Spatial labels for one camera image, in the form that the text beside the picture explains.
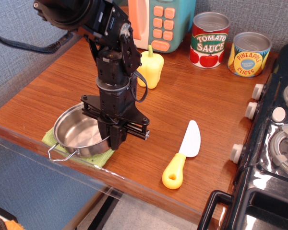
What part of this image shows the toy knife yellow handle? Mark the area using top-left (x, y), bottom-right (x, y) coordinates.
top-left (162, 120), bottom-right (201, 190)

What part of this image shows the yellow toy bell pepper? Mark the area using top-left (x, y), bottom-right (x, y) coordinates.
top-left (137, 45), bottom-right (165, 89)

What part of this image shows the tomato sauce toy can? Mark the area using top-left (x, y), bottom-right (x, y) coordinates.
top-left (189, 11), bottom-right (230, 69)

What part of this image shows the folded green cloth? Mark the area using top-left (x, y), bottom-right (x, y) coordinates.
top-left (42, 128), bottom-right (115, 168)

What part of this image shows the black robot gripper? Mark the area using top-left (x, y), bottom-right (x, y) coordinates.
top-left (81, 82), bottom-right (150, 150)

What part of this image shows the pineapple slices toy can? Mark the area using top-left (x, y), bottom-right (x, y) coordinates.
top-left (228, 32), bottom-right (272, 78)

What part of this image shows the small stainless steel pan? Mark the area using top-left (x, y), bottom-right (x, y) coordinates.
top-left (48, 103), bottom-right (111, 161)

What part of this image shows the black toy stove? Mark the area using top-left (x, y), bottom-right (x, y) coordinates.
top-left (198, 44), bottom-right (288, 230)

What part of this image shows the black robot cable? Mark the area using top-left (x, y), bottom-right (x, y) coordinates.
top-left (0, 29), bottom-right (74, 55)

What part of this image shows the teal toy microwave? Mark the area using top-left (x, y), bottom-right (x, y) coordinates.
top-left (116, 0), bottom-right (196, 53)

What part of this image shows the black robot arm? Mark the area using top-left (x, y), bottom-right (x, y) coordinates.
top-left (34, 0), bottom-right (150, 150)

